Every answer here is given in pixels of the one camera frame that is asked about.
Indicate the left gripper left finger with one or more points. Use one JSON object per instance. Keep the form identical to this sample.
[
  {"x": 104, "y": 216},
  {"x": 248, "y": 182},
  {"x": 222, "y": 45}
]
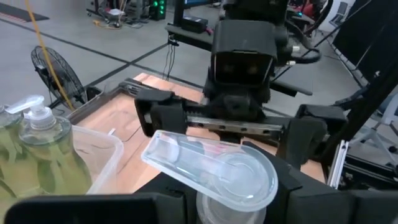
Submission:
[{"x": 93, "y": 210}]

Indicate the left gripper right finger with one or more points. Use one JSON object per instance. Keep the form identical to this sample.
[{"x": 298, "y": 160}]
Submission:
[{"x": 326, "y": 208}]

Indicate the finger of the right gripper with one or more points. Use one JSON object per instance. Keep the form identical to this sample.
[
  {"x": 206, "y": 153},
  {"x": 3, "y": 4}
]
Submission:
[
  {"x": 303, "y": 140},
  {"x": 168, "y": 119}
]

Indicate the clear green dish soap bottle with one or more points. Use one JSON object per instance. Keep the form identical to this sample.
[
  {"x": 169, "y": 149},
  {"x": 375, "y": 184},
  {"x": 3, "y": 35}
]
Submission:
[
  {"x": 7, "y": 149},
  {"x": 217, "y": 174},
  {"x": 53, "y": 155}
]

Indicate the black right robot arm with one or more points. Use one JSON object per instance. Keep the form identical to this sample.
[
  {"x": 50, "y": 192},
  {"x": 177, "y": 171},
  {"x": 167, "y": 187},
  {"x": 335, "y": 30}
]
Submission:
[{"x": 255, "y": 11}]

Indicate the clear deep plastic bin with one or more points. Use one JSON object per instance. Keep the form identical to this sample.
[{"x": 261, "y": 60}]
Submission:
[{"x": 102, "y": 155}]

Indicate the black computer box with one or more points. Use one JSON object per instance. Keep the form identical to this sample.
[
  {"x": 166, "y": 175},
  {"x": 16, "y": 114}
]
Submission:
[{"x": 194, "y": 24}]

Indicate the grey office chair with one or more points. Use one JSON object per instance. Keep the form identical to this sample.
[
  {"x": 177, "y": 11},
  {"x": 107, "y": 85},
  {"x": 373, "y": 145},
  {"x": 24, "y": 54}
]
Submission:
[{"x": 388, "y": 112}]

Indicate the black computer with green lights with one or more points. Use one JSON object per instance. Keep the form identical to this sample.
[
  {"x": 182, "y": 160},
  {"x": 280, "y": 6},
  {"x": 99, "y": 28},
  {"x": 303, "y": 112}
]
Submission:
[{"x": 157, "y": 9}]

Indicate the black floor fan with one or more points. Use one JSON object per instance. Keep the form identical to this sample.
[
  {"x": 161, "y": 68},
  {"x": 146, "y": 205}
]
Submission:
[{"x": 53, "y": 71}]

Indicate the black floor mat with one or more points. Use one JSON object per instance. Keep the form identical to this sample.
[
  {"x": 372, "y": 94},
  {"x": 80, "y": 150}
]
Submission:
[{"x": 21, "y": 12}]

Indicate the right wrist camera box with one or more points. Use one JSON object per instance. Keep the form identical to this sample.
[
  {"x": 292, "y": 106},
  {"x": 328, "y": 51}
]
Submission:
[{"x": 244, "y": 40}]

